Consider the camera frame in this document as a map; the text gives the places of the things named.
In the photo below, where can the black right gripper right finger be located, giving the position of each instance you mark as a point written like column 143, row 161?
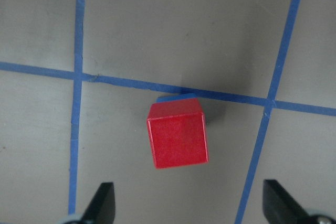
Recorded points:
column 280, row 207

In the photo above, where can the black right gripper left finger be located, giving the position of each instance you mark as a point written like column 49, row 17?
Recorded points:
column 102, row 206

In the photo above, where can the red wooden block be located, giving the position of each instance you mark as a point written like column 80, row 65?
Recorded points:
column 177, row 133

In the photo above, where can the blue wooden block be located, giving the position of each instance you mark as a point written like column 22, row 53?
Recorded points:
column 176, row 97

